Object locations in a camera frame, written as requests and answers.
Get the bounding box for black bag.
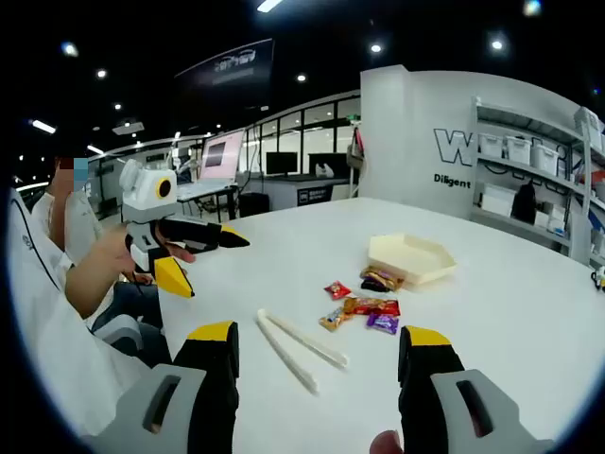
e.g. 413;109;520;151
510;182;538;225

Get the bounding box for black computer monitor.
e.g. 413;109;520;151
266;150;300;178

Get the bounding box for purple food packet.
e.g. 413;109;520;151
365;311;400;336

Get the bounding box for large pink display screen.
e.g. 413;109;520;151
198;128;247;183

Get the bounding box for long orange red food packet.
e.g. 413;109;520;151
342;296;402;318

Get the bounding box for white food tongs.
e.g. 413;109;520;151
256;307;350;395

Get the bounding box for grey chair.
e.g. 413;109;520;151
92;315;146;354

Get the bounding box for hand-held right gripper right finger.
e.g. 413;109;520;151
398;324;555;454

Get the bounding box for row of white storage boxes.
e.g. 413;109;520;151
477;107;605;179

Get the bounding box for brown gold food packet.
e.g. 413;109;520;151
359;265;406;292

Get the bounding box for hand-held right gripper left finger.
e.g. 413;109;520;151
96;321;240;454

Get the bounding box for person's white shirt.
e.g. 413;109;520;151
7;186;157;439

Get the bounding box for small red food packet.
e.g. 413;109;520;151
323;280;353;302

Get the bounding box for white carton box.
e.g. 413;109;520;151
480;183;514;218

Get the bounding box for dark hanging banner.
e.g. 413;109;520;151
173;38;275;110

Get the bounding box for small orange food packet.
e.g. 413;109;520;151
318;306;346;333

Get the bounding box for grey metal shelf unit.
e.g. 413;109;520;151
471;96;605;266

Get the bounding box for black computer case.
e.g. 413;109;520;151
238;192;271;219

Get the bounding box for person's right hand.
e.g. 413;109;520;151
371;429;406;454

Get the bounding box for cream hexagonal container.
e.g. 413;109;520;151
367;232;458;287

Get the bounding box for background workbench counter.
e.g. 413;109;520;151
235;172;354;218

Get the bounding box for person's left hand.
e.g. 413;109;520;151
104;230;196;281

